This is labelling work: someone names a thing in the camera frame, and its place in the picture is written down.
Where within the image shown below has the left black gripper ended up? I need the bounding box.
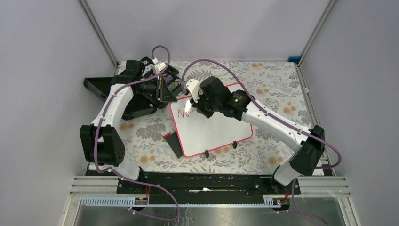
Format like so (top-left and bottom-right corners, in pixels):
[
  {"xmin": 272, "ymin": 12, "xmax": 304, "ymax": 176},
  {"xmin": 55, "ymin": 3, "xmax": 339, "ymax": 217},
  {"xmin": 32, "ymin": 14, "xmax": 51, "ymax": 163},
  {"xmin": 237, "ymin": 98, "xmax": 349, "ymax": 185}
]
[{"xmin": 136, "ymin": 75, "xmax": 177, "ymax": 102}]

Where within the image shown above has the pink framed whiteboard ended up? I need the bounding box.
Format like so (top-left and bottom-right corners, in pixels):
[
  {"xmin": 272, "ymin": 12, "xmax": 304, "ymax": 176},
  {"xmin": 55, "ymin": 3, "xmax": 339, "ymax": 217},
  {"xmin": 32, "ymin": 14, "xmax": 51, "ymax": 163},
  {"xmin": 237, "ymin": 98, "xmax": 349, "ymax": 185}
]
[{"xmin": 169, "ymin": 96, "xmax": 254, "ymax": 158}]

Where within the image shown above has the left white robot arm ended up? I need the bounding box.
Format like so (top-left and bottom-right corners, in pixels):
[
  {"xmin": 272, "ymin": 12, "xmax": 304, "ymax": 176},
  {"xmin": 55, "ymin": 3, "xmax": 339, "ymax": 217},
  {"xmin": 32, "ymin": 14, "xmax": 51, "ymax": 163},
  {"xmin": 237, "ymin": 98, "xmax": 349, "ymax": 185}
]
[{"xmin": 80, "ymin": 58, "xmax": 170, "ymax": 194}]

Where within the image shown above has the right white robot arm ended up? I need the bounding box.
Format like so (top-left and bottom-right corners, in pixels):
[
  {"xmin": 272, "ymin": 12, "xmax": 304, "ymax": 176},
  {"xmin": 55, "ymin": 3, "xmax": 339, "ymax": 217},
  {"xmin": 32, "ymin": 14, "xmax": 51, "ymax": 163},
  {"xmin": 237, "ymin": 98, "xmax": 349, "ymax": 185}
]
[{"xmin": 185, "ymin": 76, "xmax": 325, "ymax": 194}]

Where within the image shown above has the black poker chip case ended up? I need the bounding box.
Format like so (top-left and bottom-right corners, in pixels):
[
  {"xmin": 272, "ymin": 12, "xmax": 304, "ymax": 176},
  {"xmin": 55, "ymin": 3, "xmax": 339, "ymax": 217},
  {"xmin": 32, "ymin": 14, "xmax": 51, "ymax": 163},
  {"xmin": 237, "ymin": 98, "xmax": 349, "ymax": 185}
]
[{"xmin": 83, "ymin": 57, "xmax": 182, "ymax": 121}]

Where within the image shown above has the dark grey lego baseplate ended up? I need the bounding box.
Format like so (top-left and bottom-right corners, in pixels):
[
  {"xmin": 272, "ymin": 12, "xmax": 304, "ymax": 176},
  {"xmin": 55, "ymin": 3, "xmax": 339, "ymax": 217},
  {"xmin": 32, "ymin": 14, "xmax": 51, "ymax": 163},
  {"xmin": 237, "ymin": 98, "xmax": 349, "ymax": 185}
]
[{"xmin": 165, "ymin": 131, "xmax": 183, "ymax": 159}]

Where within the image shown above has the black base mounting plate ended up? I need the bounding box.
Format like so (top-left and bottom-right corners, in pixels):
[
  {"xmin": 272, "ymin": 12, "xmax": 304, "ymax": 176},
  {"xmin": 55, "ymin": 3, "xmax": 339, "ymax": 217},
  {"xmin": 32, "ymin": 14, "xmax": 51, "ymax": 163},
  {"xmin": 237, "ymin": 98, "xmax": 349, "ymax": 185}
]
[{"xmin": 117, "ymin": 172, "xmax": 301, "ymax": 205}]

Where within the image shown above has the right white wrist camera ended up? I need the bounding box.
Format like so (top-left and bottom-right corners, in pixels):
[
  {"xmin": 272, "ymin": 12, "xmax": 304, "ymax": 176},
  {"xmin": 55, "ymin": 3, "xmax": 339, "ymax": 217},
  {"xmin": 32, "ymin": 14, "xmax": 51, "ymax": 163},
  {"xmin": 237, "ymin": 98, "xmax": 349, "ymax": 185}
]
[{"xmin": 185, "ymin": 79, "xmax": 200, "ymax": 103}]

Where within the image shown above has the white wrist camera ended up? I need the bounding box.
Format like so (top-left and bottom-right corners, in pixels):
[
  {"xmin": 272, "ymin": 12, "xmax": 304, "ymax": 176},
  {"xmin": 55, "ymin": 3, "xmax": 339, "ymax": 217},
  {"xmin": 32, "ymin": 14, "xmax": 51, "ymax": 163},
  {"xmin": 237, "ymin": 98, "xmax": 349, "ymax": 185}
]
[
  {"xmin": 185, "ymin": 79, "xmax": 200, "ymax": 103},
  {"xmin": 152, "ymin": 58, "xmax": 167, "ymax": 75}
]

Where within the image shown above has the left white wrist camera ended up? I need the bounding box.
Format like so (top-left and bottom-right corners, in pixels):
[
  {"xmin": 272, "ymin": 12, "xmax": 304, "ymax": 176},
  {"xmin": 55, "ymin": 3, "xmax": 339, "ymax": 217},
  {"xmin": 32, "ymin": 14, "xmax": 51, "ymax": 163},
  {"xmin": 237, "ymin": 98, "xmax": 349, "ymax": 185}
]
[{"xmin": 152, "ymin": 58, "xmax": 167, "ymax": 75}]

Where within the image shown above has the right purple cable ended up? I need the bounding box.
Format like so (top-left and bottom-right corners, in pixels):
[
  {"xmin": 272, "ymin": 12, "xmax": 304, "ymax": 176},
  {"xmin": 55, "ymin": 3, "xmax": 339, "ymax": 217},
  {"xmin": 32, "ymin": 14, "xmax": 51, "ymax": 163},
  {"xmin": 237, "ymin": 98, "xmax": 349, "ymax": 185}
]
[{"xmin": 181, "ymin": 59, "xmax": 342, "ymax": 226}]

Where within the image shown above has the purple cable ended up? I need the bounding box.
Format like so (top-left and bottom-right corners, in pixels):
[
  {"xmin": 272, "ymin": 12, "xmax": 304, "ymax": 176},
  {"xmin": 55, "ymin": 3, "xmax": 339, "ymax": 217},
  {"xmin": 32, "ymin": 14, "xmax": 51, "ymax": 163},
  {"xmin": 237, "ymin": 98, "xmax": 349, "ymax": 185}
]
[
  {"xmin": 181, "ymin": 59, "xmax": 342, "ymax": 226},
  {"xmin": 93, "ymin": 45, "xmax": 181, "ymax": 222}
]

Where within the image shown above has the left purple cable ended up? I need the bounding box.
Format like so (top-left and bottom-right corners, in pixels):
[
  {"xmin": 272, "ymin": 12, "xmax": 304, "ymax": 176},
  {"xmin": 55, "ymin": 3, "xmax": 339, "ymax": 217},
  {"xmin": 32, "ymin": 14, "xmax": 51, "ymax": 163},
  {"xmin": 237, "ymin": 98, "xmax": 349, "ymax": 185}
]
[{"xmin": 93, "ymin": 45, "xmax": 181, "ymax": 222}]

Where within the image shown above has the blue corner bracket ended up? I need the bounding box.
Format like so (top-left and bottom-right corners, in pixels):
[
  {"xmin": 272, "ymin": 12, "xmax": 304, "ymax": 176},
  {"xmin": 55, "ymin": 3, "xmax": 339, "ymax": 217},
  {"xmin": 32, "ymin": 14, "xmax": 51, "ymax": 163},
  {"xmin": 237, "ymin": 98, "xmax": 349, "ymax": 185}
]
[{"xmin": 287, "ymin": 56, "xmax": 301, "ymax": 64}]

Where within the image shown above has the aluminium frame rail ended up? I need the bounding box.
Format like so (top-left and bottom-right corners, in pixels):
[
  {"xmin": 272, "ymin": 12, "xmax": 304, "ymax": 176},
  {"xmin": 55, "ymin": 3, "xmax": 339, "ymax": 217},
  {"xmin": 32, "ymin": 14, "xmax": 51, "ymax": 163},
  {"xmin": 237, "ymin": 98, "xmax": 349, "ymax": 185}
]
[{"xmin": 77, "ymin": 0, "xmax": 119, "ymax": 67}]

